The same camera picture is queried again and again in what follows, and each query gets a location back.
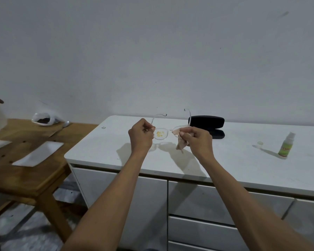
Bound clear plastic bag dark contents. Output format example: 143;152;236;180
32;112;65;126

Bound small spray bottle green label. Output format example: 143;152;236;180
278;132;296;158

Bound clear frame eyeglasses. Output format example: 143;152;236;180
146;109;192;141

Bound person's left hand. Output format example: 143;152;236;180
128;118;156;154

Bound person's right forearm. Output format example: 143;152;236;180
198;156;314;251

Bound person's left forearm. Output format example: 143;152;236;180
60;149;149;251

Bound person's right hand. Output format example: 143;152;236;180
179;126;215;161

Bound large white paper sheet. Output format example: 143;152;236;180
12;141;64;168

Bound black eyeglasses case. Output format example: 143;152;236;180
188;116;225;139

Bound beige cleaning cloth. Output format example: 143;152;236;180
172;128;191;154

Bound wooden table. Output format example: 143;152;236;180
0;119;99;243

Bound white cabinet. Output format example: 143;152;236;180
64;115;314;251

